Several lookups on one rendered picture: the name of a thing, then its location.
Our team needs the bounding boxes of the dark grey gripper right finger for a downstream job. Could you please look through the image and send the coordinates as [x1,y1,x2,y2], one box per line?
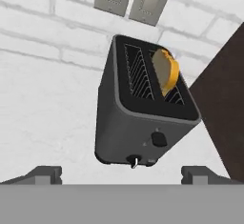
[180,166,244,186]

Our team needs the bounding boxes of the dark grey toaster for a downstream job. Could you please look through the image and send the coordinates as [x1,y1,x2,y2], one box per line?
[93,34,202,170]

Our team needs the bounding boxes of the dark brown cabinet side panel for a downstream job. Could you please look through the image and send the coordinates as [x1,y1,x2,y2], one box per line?
[188,21,244,184]

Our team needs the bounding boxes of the bread slice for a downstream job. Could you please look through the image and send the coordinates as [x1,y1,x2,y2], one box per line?
[151,48,181,97]

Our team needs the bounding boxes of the black toaster lever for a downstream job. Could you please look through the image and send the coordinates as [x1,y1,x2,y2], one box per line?
[151,132,169,148]

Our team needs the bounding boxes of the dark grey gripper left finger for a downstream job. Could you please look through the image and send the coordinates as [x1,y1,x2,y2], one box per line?
[0,166,63,186]

